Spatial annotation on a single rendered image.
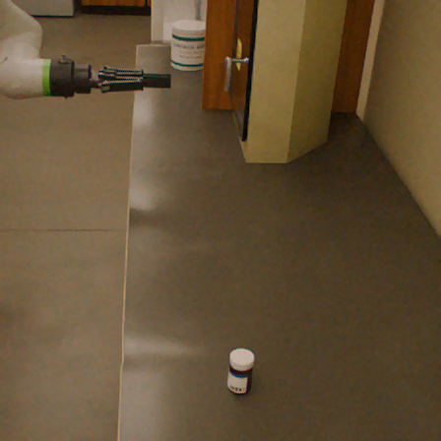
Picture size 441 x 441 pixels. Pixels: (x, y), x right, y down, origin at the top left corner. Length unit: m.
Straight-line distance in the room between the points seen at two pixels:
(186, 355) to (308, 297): 0.29
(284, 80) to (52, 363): 1.38
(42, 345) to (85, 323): 0.19
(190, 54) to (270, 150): 0.74
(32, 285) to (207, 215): 1.49
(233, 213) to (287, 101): 0.34
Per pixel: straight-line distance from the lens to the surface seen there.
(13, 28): 1.78
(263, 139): 1.77
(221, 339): 1.21
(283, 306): 1.29
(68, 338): 2.65
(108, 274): 2.96
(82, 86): 1.72
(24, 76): 1.72
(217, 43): 2.05
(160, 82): 1.73
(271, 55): 1.69
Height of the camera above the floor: 1.73
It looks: 32 degrees down
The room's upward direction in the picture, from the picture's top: 4 degrees clockwise
